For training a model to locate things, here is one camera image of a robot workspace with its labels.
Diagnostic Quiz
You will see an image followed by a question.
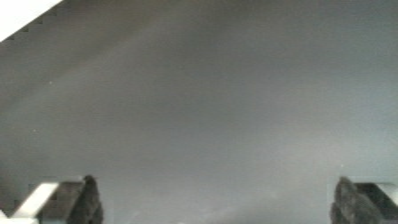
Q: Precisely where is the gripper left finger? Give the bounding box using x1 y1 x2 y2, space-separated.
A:
6 175 105 224

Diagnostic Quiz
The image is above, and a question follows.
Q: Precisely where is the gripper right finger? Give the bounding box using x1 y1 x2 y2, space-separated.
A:
329 177 398 224

